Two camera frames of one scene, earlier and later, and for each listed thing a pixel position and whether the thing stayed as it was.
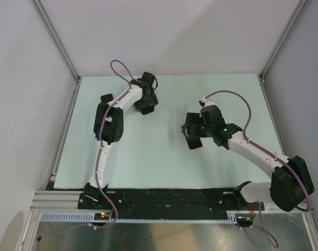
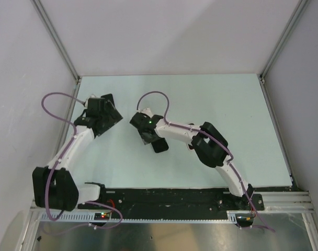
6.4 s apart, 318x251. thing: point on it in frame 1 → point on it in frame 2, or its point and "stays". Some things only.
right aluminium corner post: (301, 6) stays
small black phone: (106, 98) stays
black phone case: (135, 109) → (160, 145)
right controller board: (244, 219) stays
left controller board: (102, 216) stays
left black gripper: (152, 101) → (113, 118)
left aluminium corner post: (59, 43) stays
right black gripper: (193, 118) → (146, 139)
